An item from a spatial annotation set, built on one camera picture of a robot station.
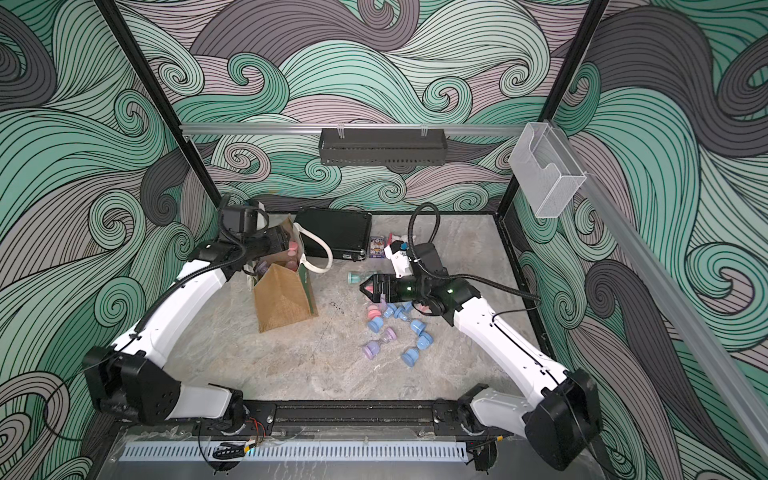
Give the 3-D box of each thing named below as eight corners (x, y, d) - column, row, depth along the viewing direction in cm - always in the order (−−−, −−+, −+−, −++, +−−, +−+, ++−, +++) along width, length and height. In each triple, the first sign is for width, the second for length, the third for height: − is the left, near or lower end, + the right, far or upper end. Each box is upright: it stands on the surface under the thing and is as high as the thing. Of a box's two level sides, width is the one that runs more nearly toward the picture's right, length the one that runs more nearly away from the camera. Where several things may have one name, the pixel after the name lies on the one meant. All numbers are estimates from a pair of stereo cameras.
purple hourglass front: (369, 361, 84) (369, 357, 82) (361, 351, 86) (361, 347, 83) (397, 337, 88) (398, 333, 86) (390, 328, 90) (390, 324, 88)
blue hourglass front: (399, 358, 85) (400, 354, 83) (422, 333, 90) (424, 329, 88) (410, 369, 83) (411, 365, 81) (433, 343, 88) (435, 338, 86)
